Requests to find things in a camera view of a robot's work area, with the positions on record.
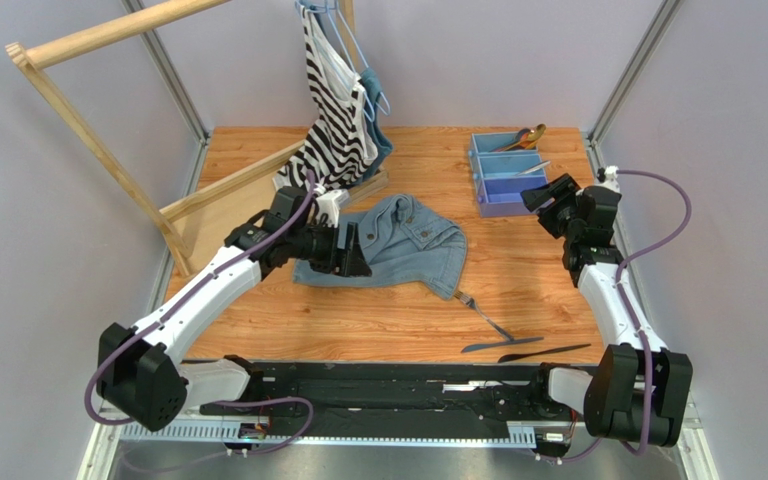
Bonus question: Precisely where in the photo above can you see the gold metal spoon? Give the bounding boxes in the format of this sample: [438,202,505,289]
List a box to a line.
[526,123,546,149]

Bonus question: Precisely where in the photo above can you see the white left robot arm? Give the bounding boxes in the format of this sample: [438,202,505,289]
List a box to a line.
[84,187,371,432]

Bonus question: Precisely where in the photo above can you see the teal hanging garment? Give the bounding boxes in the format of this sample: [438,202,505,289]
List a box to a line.
[355,68,393,185]

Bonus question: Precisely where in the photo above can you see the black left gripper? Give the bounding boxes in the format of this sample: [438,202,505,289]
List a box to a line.
[288,220,372,278]

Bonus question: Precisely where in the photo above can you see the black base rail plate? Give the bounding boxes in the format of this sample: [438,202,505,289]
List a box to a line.
[198,359,608,441]

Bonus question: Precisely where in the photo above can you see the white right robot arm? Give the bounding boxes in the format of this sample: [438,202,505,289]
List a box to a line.
[521,168,693,454]

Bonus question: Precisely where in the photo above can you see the black plastic knife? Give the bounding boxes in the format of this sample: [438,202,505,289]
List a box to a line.
[497,343,591,364]

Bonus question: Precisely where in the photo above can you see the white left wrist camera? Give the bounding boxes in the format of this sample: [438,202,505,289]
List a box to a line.
[314,185,350,227]

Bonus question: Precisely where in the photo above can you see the blue three-compartment organizer tray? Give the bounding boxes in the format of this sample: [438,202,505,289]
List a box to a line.
[467,131,548,218]

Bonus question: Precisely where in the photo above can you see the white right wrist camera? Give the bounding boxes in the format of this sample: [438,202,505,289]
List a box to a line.
[595,165,621,194]

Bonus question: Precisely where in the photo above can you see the light blue denim jacket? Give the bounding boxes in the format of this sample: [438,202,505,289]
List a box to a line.
[292,194,467,300]

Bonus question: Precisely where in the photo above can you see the dark blue plastic knife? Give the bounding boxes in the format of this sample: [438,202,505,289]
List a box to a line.
[460,336,544,354]

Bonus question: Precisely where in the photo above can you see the silver metal fork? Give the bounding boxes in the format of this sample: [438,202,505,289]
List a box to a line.
[453,290,514,341]

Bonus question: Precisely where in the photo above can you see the silver metal knife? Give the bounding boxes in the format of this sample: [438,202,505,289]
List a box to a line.
[516,160,551,176]

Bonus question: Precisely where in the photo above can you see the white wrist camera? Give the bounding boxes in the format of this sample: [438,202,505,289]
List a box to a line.
[595,165,621,194]
[314,185,350,227]

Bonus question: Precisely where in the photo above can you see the black white striped top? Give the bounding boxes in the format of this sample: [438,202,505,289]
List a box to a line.
[272,3,378,190]

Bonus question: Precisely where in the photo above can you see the wooden clothes rack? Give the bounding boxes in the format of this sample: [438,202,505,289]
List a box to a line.
[5,0,390,278]

